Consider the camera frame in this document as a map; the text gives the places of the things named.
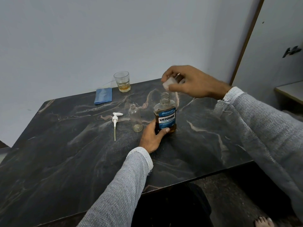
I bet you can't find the person's left hand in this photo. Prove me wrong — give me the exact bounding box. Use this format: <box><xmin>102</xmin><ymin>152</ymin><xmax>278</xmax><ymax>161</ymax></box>
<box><xmin>138</xmin><ymin>119</ymin><xmax>171</xmax><ymax>154</ymax></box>

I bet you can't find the person's right hand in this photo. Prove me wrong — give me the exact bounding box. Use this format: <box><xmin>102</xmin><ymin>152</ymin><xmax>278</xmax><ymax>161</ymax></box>
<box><xmin>161</xmin><ymin>65</ymin><xmax>232</xmax><ymax>100</ymax></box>

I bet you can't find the white bottle cap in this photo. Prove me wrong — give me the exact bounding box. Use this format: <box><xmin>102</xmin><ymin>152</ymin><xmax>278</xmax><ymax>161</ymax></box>
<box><xmin>162</xmin><ymin>77</ymin><xmax>178</xmax><ymax>91</ymax></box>

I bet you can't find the amber mouthwash bottle blue label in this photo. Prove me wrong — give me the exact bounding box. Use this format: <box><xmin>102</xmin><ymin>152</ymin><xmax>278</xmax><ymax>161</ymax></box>
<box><xmin>153</xmin><ymin>92</ymin><xmax>178</xmax><ymax>135</ymax></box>

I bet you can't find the person's right forearm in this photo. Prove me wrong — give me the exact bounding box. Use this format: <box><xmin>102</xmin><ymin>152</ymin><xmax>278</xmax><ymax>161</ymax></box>
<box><xmin>213</xmin><ymin>86</ymin><xmax>303</xmax><ymax>223</ymax></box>

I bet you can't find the person's left forearm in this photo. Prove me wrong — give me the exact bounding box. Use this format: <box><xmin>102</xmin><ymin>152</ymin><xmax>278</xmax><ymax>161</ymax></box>
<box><xmin>77</xmin><ymin>147</ymin><xmax>154</xmax><ymax>227</ymax></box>

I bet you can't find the small clear empty bottle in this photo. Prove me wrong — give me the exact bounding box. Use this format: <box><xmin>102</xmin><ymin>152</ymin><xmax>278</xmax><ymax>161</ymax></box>
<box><xmin>128</xmin><ymin>103</ymin><xmax>144</xmax><ymax>133</ymax></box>

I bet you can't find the white pump dispenser head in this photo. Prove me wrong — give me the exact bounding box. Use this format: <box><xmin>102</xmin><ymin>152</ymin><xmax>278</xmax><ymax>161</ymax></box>
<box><xmin>112</xmin><ymin>112</ymin><xmax>124</xmax><ymax>142</ymax></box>

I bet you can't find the clear drinking glass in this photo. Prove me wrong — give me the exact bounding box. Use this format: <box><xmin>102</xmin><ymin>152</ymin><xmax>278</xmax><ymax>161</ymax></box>
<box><xmin>113</xmin><ymin>71</ymin><xmax>131</xmax><ymax>93</ymax></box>

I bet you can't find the blue folded cloth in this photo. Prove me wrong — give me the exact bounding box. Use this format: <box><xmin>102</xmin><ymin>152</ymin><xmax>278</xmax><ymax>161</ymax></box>
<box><xmin>94</xmin><ymin>87</ymin><xmax>113</xmax><ymax>105</ymax></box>

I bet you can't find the person's leg in dark trousers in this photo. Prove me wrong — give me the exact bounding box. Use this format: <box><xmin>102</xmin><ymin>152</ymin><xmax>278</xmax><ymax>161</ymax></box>
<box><xmin>131</xmin><ymin>182</ymin><xmax>214</xmax><ymax>227</ymax></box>

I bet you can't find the white door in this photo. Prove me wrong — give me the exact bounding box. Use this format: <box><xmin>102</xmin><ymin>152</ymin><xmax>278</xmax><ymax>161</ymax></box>
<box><xmin>232</xmin><ymin>0</ymin><xmax>303</xmax><ymax>109</ymax></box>

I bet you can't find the white ledge shelf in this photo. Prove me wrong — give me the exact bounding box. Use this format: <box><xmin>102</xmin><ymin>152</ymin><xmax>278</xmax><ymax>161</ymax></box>
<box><xmin>274</xmin><ymin>80</ymin><xmax>303</xmax><ymax>105</ymax></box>

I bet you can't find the person's bare foot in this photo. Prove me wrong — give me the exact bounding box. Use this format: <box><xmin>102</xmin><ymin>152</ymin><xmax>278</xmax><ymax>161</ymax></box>
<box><xmin>254</xmin><ymin>216</ymin><xmax>275</xmax><ymax>227</ymax></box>

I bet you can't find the brown door frame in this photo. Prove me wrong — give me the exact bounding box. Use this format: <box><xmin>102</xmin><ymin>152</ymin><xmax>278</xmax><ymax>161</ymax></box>
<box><xmin>229</xmin><ymin>0</ymin><xmax>266</xmax><ymax>86</ymax></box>

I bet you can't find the dark metal door handle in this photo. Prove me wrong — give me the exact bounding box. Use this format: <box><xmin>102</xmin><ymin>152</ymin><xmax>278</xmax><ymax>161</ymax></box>
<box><xmin>282</xmin><ymin>45</ymin><xmax>303</xmax><ymax>58</ymax></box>

